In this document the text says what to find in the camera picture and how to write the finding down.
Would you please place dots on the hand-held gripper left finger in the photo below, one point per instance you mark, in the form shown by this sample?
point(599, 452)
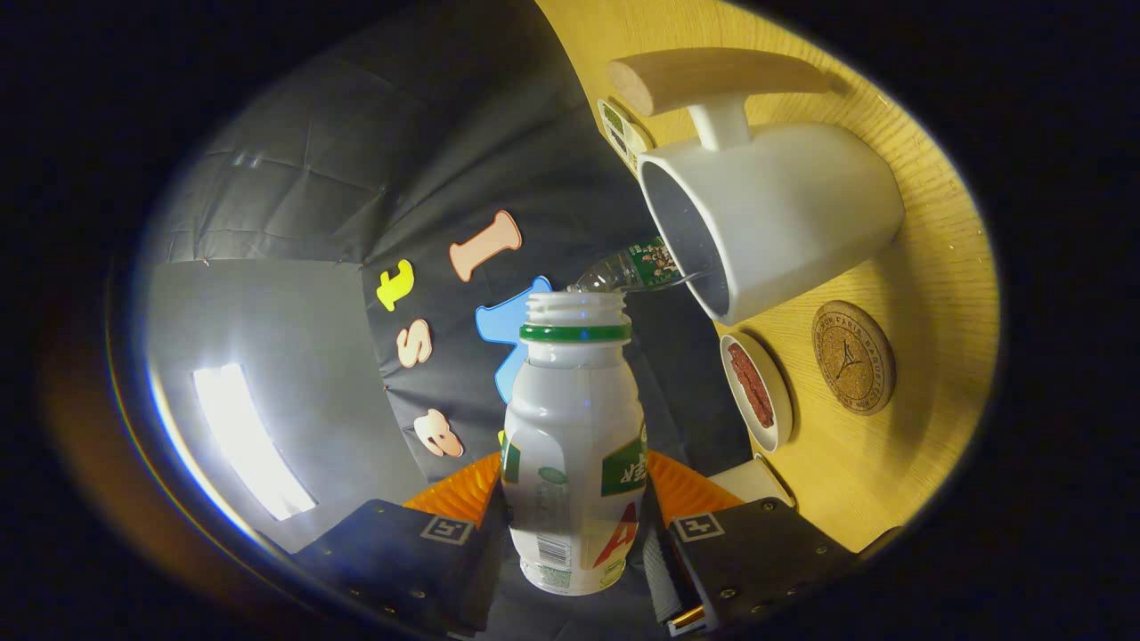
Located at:
point(392, 556)

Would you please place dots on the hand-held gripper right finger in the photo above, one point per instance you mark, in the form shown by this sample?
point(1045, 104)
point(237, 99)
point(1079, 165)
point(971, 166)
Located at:
point(757, 552)

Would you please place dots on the round cork coaster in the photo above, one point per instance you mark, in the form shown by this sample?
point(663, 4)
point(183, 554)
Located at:
point(853, 358)

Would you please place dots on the white juice bottle green label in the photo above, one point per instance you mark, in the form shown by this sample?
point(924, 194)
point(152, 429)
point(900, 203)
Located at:
point(570, 418)

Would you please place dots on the clear plastic water bottle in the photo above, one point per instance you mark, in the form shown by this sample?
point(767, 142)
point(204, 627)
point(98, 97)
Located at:
point(623, 267)

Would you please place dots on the cream toaster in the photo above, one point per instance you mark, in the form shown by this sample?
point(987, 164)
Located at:
point(748, 481)

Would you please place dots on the round white plate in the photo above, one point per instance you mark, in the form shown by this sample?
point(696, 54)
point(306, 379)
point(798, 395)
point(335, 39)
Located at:
point(779, 396)

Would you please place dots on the red meat slices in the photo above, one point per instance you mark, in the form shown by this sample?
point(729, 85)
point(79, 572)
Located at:
point(750, 385)

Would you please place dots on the ceiling light panel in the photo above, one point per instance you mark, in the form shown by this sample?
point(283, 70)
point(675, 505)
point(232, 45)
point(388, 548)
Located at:
point(249, 436)

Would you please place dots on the wooden table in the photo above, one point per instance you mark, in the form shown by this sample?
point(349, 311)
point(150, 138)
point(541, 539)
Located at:
point(926, 427)

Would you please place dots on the black backdrop cloth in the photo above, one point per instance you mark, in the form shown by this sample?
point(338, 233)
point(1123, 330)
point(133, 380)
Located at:
point(401, 133)

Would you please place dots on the white divided dish with beans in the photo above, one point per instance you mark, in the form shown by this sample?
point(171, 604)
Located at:
point(623, 133)

